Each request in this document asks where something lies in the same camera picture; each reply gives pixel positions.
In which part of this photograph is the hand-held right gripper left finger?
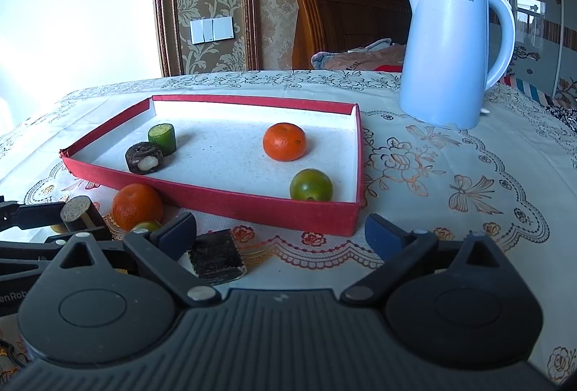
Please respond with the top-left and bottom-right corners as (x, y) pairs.
(58, 212), (221, 307)

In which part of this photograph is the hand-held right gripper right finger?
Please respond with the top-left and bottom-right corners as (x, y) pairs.
(340, 214), (507, 307)

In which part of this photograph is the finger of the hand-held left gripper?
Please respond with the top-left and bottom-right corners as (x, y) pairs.
(0, 227), (113, 280)
(0, 195), (68, 234)

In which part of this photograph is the dark green cucumber chunk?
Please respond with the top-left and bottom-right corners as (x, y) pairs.
(60, 195), (108, 232)

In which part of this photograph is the yellow-green tangerine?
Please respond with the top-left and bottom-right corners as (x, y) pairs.
(130, 220), (163, 235)

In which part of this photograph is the orange tangerine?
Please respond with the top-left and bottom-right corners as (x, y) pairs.
(111, 183), (164, 232)
(263, 123), (308, 162)

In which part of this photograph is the black sushi piece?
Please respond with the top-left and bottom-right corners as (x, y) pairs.
(180, 229), (250, 286)

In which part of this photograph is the green tangerine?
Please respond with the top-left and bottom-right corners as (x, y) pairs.
(289, 168), (334, 202)

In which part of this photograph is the red shallow cardboard box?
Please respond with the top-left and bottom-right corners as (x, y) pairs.
(60, 95), (364, 236)

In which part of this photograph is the light green cucumber chunk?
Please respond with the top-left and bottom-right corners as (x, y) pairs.
(148, 123), (176, 157)

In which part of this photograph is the white floral tablecloth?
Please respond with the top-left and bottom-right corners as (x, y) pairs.
(0, 70), (577, 391)

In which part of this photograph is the folded printed blanket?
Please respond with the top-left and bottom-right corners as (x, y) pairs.
(311, 38), (406, 73)

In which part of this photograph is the light blue electric kettle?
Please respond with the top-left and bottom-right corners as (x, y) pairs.
(399, 0), (516, 131)

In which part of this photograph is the patterned bedding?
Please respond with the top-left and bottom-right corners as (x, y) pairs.
(502, 75), (577, 131)

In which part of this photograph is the brown wooden headboard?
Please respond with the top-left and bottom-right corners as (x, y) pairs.
(288, 0), (413, 71)

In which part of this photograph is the white wall light switch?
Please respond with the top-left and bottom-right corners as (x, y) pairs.
(189, 15), (235, 44)

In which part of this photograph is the gold wall panel frame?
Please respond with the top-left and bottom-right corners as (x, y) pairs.
(151, 0), (260, 78)

